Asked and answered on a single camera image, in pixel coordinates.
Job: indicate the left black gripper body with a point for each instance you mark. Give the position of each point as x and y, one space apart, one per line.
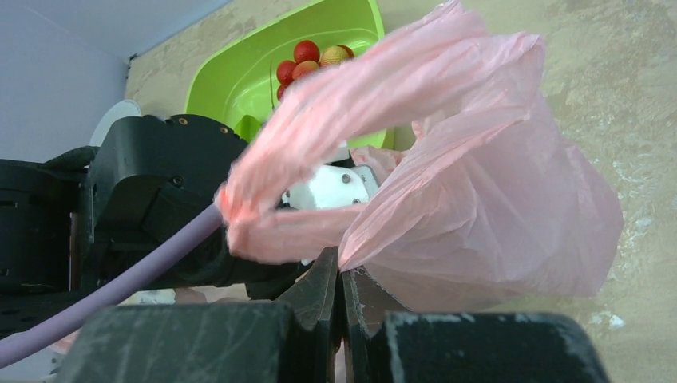
150 178

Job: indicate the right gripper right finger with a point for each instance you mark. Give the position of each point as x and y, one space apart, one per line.
365 346

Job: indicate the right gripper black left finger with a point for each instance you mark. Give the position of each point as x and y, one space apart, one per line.
309 348

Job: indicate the pink plastic bag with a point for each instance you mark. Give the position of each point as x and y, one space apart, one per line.
490 202

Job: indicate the green fake fruit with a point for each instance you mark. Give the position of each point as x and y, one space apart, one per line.
247 128

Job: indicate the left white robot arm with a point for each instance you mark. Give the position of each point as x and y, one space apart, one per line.
76 222

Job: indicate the red fake cherry bunch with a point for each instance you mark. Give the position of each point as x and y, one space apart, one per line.
306 58

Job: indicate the grey filament spool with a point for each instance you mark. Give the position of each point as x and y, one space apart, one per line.
120 110

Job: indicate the green plastic tray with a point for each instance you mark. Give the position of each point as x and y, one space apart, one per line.
240 78

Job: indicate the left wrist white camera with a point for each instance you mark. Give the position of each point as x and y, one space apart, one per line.
337 183

